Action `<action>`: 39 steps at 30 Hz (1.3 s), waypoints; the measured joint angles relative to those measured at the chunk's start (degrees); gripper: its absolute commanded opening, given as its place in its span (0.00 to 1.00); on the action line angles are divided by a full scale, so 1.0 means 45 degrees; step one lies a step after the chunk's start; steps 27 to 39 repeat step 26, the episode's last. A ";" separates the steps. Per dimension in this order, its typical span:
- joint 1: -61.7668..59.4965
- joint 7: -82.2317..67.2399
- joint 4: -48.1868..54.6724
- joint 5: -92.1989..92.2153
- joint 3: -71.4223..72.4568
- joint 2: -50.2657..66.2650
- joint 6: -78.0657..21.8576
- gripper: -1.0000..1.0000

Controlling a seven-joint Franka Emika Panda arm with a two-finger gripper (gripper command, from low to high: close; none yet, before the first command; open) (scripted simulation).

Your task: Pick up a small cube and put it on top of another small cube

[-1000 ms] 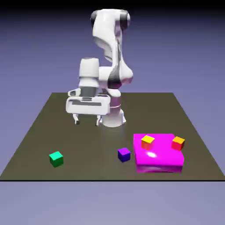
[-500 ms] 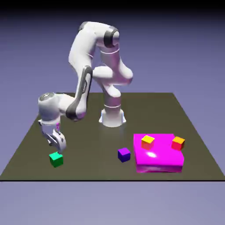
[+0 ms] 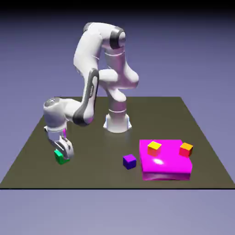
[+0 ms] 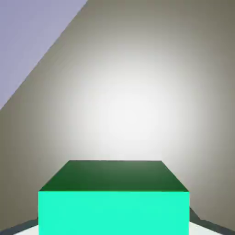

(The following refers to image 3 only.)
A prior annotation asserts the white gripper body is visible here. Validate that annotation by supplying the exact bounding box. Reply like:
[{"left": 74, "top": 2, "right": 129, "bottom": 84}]
[{"left": 49, "top": 135, "right": 74, "bottom": 160}]

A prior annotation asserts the small green cube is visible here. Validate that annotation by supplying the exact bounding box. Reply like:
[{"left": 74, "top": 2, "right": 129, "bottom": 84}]
[{"left": 54, "top": 150, "right": 71, "bottom": 165}]

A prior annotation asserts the small purple cube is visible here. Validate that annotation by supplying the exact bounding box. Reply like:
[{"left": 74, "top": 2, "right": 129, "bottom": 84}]
[{"left": 123, "top": 154, "right": 137, "bottom": 170}]

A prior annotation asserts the small yellow cube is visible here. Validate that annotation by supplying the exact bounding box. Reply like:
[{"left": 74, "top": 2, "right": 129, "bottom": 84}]
[{"left": 147, "top": 141, "right": 162, "bottom": 157}]

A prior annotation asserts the small orange cube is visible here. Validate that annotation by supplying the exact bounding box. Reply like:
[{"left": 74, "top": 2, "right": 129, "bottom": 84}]
[{"left": 179, "top": 142, "right": 194, "bottom": 158}]

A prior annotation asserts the large magenta box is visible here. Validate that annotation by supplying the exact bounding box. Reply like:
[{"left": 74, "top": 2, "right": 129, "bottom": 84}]
[{"left": 139, "top": 139, "right": 193, "bottom": 181}]

